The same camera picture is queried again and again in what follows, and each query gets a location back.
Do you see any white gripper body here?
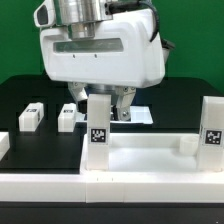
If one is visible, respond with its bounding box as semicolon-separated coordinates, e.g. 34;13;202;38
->
40;9;165;88

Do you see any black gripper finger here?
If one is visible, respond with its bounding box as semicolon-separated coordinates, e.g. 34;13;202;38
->
115;86;136;121
68;82;88;112

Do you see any white desk top tray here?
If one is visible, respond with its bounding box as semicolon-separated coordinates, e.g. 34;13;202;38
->
80;133;224;175

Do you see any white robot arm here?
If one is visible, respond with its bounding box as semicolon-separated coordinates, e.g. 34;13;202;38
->
34;0;166;121

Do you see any fiducial marker sheet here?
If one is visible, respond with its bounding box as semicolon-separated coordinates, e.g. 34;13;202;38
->
109;105;154;126

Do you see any white left fence block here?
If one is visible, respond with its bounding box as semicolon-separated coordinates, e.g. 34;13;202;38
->
0;132;10;160

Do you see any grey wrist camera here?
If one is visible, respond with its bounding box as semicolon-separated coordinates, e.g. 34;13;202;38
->
34;0;55;28

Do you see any white front fence wall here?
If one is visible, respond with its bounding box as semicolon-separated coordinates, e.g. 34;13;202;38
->
0;173;224;203

